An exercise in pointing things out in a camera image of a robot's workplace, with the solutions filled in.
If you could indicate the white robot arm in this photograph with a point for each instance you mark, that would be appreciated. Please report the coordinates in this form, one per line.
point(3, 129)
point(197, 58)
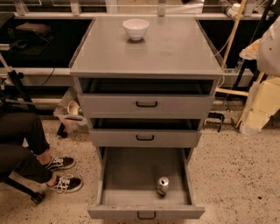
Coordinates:
point(263, 98)

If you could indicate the grey drawer cabinet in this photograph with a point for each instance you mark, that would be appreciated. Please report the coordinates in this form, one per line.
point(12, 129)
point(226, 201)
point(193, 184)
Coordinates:
point(173, 48)

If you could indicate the middle grey drawer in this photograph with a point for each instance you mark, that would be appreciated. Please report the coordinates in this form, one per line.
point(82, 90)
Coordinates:
point(145, 132)

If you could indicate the grey drawer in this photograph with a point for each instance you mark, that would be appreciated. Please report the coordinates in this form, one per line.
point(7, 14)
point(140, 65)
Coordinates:
point(145, 98)
point(127, 188)
point(145, 132)

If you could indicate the top grey drawer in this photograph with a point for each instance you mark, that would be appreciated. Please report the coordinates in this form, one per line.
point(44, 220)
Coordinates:
point(145, 98)

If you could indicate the bottom grey drawer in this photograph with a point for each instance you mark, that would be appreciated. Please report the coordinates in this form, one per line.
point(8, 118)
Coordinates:
point(127, 188)

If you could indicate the white cup in bin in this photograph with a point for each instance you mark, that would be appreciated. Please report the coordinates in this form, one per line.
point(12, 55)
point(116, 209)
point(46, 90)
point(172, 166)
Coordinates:
point(73, 108)

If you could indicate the clear plastic bin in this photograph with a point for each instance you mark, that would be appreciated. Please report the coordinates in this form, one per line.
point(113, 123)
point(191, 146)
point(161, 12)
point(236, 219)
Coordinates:
point(72, 123)

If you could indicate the white ceramic bowl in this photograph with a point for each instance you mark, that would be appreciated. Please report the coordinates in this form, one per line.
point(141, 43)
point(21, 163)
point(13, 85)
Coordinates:
point(135, 28)

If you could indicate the upper black white sneaker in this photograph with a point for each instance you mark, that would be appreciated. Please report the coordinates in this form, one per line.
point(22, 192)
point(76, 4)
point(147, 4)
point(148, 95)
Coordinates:
point(60, 163)

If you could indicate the black white sneaker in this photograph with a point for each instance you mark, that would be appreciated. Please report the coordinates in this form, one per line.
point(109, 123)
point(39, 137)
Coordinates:
point(66, 184)
point(60, 163)

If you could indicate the lower black white sneaker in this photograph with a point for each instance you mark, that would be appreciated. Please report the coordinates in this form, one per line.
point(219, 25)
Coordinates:
point(66, 184)

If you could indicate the seated person black trousers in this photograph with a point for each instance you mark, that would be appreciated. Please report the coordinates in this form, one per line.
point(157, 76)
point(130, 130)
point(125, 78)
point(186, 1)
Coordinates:
point(22, 139)

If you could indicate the dark box on shelf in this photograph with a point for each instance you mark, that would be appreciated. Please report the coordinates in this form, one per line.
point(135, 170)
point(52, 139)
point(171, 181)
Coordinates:
point(30, 28)

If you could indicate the black tripod stand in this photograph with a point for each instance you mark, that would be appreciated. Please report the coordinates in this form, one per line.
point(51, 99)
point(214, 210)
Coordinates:
point(15, 80)

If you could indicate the black chair base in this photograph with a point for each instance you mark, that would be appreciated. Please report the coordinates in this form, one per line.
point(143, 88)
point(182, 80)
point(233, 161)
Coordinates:
point(36, 197)

